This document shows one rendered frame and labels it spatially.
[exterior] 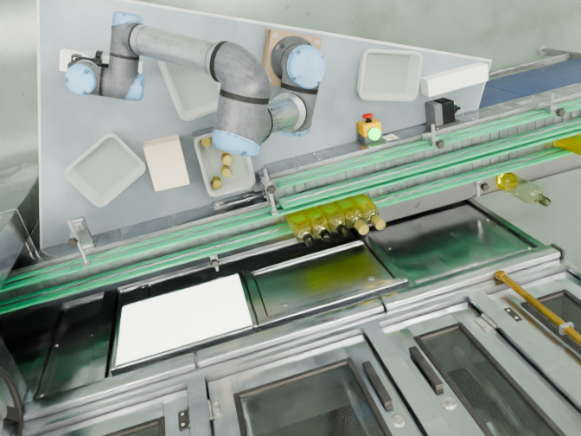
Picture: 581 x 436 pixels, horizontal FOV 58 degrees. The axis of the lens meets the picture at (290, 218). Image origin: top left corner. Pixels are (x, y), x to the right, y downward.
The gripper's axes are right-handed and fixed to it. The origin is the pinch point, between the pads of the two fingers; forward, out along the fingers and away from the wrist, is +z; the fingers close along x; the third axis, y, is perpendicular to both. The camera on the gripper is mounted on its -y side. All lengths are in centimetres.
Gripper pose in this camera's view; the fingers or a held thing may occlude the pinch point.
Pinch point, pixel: (101, 66)
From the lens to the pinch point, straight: 180.8
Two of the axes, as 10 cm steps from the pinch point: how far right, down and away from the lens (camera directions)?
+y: -9.6, -0.9, -2.8
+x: -1.9, 9.2, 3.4
